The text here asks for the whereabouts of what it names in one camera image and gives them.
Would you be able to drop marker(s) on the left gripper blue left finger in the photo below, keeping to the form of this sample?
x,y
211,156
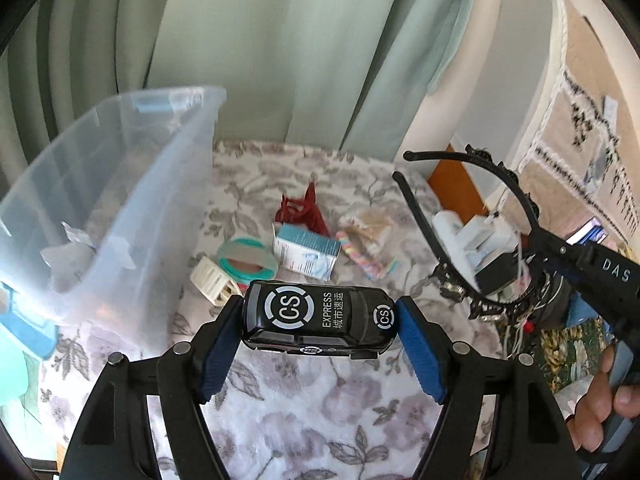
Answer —
x,y
188,375

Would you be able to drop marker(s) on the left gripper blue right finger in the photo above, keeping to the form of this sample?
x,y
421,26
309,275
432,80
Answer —
x,y
452,373

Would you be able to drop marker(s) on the cream hair claw clip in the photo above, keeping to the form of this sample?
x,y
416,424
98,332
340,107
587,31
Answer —
x,y
213,283

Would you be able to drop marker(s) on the black studded headband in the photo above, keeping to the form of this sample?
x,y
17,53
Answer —
x,y
515,301

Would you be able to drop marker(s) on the black toy car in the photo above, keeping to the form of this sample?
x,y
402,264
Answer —
x,y
319,320

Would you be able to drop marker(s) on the teal white carton box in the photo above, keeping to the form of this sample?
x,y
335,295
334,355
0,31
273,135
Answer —
x,y
305,252

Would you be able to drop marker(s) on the red hair claw clip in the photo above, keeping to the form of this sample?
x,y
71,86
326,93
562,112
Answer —
x,y
303,212

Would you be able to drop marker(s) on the person's right hand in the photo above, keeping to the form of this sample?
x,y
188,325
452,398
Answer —
x,y
600,401

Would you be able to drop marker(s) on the black power adapter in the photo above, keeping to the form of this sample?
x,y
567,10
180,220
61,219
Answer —
x,y
499,274

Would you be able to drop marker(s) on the white charger plug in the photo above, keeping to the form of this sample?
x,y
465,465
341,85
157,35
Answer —
x,y
485,238

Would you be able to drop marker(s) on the white power strip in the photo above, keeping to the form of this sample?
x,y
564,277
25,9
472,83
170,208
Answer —
x,y
447,224

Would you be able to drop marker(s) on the clear plastic storage bin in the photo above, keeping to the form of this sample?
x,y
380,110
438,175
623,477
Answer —
x,y
138,165

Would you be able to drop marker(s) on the floral table cloth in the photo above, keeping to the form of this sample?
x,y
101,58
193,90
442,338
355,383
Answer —
x,y
298,417

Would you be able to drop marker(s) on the cotton swab bundle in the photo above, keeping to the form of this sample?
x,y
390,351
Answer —
x,y
372,226

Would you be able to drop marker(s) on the orange wooden cabinet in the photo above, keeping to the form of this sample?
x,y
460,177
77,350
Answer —
x,y
456,191

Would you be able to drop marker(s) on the green curtain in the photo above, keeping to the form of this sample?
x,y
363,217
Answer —
x,y
345,74

